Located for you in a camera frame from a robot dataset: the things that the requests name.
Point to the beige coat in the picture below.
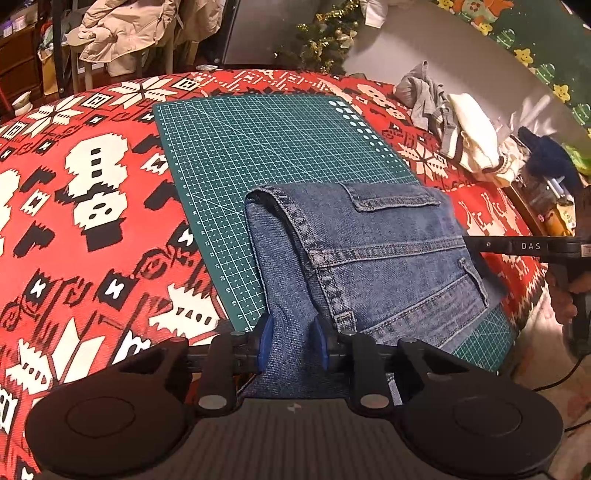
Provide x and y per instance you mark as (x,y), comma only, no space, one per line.
(129,32)

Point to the blue denim jeans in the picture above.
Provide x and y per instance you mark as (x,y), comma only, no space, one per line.
(392,258)

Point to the green cutting mat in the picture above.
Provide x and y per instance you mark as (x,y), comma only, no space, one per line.
(254,138)

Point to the red patterned blanket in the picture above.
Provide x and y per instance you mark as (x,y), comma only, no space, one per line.
(69,230)

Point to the white hanging cloth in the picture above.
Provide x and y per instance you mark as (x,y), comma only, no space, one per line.
(376,11)

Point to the small Christmas tree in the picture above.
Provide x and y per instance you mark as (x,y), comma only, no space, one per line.
(323,41)

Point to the green Christmas wall banner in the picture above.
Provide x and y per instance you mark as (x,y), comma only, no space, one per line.
(545,41)

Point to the person's right hand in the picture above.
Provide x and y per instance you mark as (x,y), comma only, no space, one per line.
(559,295)

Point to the pink fluffy robe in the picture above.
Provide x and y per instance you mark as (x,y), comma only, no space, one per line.
(554,452)

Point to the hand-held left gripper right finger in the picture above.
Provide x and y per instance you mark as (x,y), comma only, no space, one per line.
(322,344)

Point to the navy blue garment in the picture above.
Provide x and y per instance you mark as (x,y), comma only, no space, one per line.
(549,157)

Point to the white bowl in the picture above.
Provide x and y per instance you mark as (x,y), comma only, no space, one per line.
(21,102)

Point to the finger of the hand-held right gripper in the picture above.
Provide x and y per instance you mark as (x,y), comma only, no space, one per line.
(489,244)

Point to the chair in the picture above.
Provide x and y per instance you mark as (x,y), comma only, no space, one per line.
(76,69)

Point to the grey refrigerator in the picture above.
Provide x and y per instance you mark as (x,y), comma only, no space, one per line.
(258,32)

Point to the cardboard box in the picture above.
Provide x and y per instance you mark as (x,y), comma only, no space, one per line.
(48,74)

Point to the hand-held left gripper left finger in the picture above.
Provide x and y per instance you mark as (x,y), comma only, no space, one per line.
(265,341)

